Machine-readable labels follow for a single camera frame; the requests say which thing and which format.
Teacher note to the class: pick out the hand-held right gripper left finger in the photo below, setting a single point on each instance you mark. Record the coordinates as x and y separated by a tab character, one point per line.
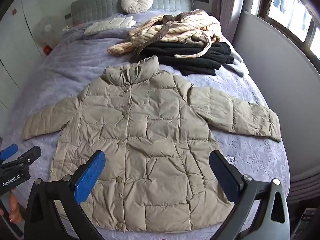
91	175

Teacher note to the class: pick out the window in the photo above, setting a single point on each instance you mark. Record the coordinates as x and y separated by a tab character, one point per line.
292	12

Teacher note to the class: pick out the black folded garment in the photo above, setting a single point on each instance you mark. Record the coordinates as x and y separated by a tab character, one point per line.
187	55

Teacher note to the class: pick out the white puffer garment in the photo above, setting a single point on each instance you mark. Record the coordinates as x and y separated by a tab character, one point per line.
110	25

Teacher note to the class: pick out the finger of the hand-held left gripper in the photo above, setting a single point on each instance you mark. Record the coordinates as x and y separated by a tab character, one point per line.
8	151
30	155

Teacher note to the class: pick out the round cream cushion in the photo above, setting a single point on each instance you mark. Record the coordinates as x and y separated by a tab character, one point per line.
137	0

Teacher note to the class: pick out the white standing fan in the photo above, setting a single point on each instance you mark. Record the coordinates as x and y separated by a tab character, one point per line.
47	30

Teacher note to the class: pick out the lilac embossed blanket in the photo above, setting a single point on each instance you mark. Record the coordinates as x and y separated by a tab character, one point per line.
62	75

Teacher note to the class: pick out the white wardrobe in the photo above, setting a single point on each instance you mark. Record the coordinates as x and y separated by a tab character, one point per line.
15	42

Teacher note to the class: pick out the beige puffer jacket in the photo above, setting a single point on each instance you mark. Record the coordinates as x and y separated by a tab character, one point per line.
150	142

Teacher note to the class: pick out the red wardrobe sticker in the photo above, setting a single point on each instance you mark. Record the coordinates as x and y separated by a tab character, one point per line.
13	11

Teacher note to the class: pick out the white charger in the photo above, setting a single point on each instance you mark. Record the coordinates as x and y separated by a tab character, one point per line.
66	28

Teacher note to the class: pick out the printed magazine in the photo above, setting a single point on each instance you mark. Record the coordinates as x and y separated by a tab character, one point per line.
303	222

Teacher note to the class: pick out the light grey cloth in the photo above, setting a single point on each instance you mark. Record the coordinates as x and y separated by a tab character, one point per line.
240	65

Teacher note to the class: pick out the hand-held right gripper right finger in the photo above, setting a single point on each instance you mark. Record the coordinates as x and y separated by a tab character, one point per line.
222	177

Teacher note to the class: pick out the red box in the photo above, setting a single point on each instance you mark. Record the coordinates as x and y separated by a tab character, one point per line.
47	50

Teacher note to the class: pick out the person's left hand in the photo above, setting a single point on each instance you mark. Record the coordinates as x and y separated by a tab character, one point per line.
12	205

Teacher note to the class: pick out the cream striped robe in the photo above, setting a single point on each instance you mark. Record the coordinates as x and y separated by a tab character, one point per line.
175	30

